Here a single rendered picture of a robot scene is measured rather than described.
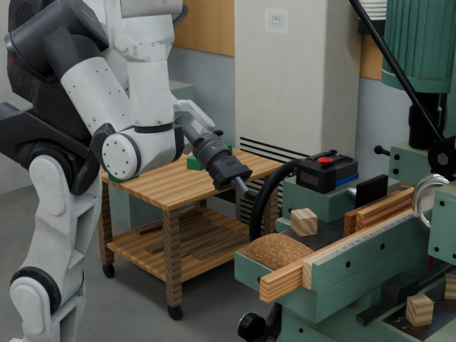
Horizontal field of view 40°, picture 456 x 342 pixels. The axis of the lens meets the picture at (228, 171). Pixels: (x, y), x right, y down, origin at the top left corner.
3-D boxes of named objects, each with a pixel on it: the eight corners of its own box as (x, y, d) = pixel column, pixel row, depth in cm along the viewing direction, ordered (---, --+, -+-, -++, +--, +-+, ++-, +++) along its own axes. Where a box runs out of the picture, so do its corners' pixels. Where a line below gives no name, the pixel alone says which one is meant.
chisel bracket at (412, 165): (406, 176, 135) (409, 138, 132) (467, 195, 125) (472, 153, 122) (385, 184, 130) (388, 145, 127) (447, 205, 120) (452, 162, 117)
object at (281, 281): (449, 202, 142) (451, 186, 141) (457, 205, 141) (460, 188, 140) (259, 298, 106) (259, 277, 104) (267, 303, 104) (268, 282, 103)
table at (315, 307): (379, 186, 168) (381, 165, 165) (489, 222, 146) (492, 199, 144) (201, 262, 130) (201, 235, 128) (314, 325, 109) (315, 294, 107)
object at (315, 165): (324, 167, 148) (325, 144, 146) (362, 179, 140) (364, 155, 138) (285, 180, 140) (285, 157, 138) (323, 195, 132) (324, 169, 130)
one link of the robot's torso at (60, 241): (2, 309, 164) (17, 148, 145) (41, 277, 179) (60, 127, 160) (53, 332, 161) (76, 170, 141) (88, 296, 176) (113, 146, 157)
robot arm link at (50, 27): (40, 89, 111) (3, 26, 113) (63, 97, 120) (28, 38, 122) (92, 52, 109) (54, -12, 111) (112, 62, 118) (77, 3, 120)
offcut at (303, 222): (290, 227, 131) (290, 210, 130) (307, 224, 132) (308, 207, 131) (299, 237, 127) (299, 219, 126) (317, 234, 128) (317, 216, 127)
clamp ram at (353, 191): (357, 204, 141) (359, 166, 138) (385, 214, 136) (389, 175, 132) (331, 216, 135) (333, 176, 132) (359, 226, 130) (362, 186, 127)
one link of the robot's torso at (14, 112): (-29, 148, 152) (-12, 85, 144) (5, 134, 163) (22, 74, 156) (67, 207, 149) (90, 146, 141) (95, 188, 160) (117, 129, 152)
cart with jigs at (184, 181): (201, 232, 334) (198, 115, 312) (282, 271, 295) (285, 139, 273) (94, 276, 292) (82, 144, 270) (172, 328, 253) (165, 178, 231)
